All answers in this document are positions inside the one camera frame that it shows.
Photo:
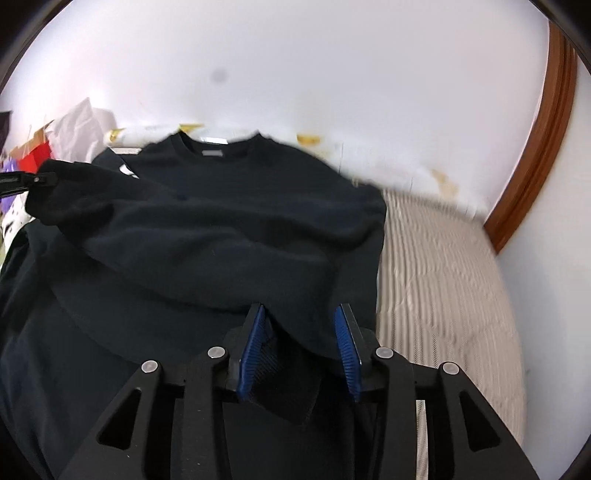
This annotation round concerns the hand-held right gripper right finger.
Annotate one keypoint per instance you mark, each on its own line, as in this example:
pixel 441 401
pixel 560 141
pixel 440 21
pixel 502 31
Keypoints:
pixel 348 355

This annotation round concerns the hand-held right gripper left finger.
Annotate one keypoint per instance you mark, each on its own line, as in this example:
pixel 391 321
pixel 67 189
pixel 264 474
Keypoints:
pixel 251 355

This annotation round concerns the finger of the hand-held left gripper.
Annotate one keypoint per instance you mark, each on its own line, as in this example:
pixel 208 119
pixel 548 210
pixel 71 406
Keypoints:
pixel 21 182

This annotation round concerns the black sweatshirt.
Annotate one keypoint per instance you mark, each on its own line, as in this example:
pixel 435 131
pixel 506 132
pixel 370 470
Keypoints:
pixel 207 230

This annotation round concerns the purple plush item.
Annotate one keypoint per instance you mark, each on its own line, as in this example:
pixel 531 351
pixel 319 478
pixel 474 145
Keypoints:
pixel 8 168

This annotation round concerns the red paper bag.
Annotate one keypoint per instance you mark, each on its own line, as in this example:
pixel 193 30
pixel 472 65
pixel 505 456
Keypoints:
pixel 36 159

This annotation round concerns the white floral pillow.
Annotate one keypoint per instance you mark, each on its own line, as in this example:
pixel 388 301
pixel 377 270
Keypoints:
pixel 11 224

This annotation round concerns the white plastic bag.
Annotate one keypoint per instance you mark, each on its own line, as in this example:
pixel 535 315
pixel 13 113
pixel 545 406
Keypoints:
pixel 78 131

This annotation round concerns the striped bed sheet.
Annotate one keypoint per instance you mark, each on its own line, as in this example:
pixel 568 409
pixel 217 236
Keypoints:
pixel 443 300

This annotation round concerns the white yellow-printed bedding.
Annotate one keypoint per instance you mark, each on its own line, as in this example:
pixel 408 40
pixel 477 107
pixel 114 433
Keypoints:
pixel 392 161

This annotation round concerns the brown wooden door frame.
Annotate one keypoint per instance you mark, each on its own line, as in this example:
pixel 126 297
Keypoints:
pixel 540 152

